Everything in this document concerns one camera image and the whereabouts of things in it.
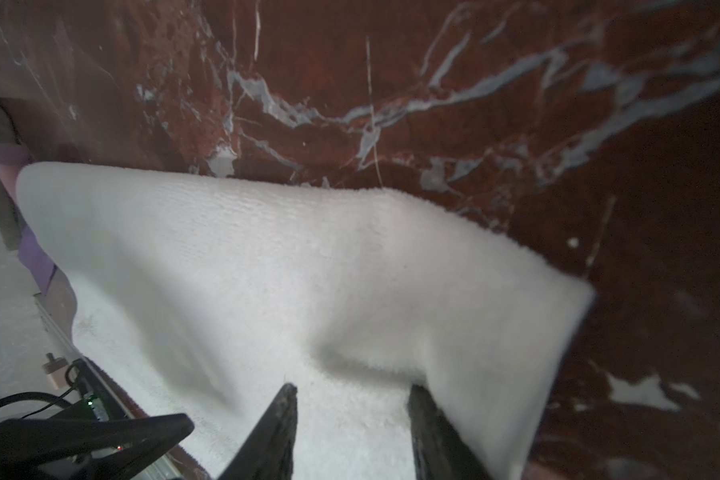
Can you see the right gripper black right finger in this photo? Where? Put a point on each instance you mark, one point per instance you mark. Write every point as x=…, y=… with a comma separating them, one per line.
x=438, y=451

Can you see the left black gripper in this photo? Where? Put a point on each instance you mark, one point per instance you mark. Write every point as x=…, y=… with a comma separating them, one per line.
x=83, y=449

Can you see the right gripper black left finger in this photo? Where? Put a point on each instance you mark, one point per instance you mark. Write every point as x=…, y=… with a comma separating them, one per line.
x=267, y=453

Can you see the white towel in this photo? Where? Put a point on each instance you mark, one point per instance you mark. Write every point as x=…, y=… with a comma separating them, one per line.
x=204, y=296

